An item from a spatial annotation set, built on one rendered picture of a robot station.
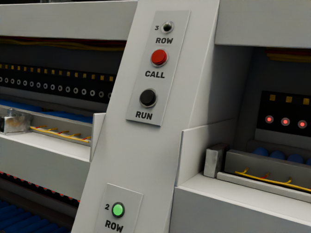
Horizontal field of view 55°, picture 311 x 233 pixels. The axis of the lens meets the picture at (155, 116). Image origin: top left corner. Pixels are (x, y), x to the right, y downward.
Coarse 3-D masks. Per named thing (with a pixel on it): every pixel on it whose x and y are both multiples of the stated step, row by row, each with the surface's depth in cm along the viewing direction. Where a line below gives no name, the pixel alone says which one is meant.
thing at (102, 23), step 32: (0, 0) 74; (32, 0) 69; (64, 0) 43; (96, 0) 60; (128, 0) 34; (0, 32) 45; (32, 32) 42; (64, 32) 39; (96, 32) 36; (128, 32) 34
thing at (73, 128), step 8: (0, 104) 48; (0, 112) 45; (32, 112) 43; (32, 120) 42; (40, 120) 41; (48, 120) 41; (56, 120) 40; (64, 120) 40; (72, 120) 40; (32, 128) 40; (48, 128) 41; (56, 128) 40; (64, 128) 39; (72, 128) 39; (80, 128) 38; (88, 128) 37; (64, 136) 37; (80, 136) 38; (88, 136) 37
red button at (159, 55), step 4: (156, 52) 30; (160, 52) 30; (164, 52) 29; (152, 56) 30; (156, 56) 30; (160, 56) 29; (164, 56) 29; (152, 60) 30; (156, 60) 29; (160, 60) 29; (164, 60) 29; (156, 64) 30
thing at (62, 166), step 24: (24, 96) 63; (48, 96) 59; (96, 120) 30; (0, 144) 37; (24, 144) 35; (48, 144) 35; (72, 144) 37; (96, 144) 31; (0, 168) 37; (24, 168) 35; (48, 168) 33; (72, 168) 31; (72, 192) 32
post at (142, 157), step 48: (144, 0) 33; (192, 0) 30; (144, 48) 31; (192, 48) 29; (240, 48) 39; (192, 96) 27; (240, 96) 44; (144, 144) 28; (96, 192) 29; (144, 192) 27
